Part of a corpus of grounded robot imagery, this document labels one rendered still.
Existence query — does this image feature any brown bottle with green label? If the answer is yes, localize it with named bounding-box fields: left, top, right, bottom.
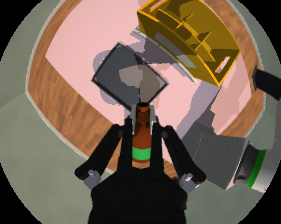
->
left=132, top=102, right=152, bottom=163

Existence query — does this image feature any yellow open crate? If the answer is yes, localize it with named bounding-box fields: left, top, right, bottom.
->
left=137, top=0, right=241, bottom=87

